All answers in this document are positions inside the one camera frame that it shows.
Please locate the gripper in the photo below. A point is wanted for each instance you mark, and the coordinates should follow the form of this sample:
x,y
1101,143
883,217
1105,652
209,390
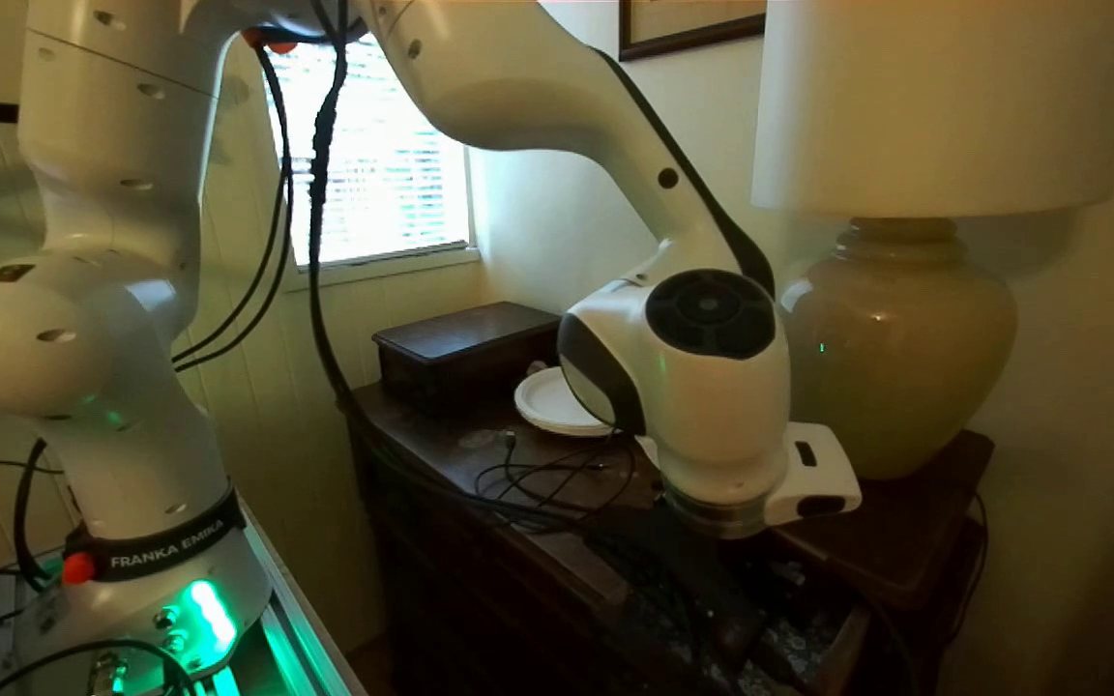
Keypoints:
x,y
707,570

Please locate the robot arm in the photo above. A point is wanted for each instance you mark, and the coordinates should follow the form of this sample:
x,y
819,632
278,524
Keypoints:
x,y
122,145

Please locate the drawer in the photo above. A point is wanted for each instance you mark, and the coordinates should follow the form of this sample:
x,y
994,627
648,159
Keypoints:
x,y
833,652

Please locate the white plate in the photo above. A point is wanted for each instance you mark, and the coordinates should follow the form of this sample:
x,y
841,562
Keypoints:
x,y
547,401

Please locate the dark wooden cabinet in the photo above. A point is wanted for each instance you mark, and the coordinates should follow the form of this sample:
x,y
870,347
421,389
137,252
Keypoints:
x,y
441,580

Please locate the table lamp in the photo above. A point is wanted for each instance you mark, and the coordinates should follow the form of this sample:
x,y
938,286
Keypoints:
x,y
905,329

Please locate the dark wooden box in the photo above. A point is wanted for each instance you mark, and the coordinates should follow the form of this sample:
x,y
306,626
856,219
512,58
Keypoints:
x,y
460,353

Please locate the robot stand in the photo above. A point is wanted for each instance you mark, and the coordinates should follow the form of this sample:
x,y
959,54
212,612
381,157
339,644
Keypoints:
x,y
310,643

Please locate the window with blinds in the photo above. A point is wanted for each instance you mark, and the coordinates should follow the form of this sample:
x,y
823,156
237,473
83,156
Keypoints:
x,y
393,164

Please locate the framed picture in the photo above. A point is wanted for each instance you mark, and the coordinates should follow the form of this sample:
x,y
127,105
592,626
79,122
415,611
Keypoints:
x,y
683,34

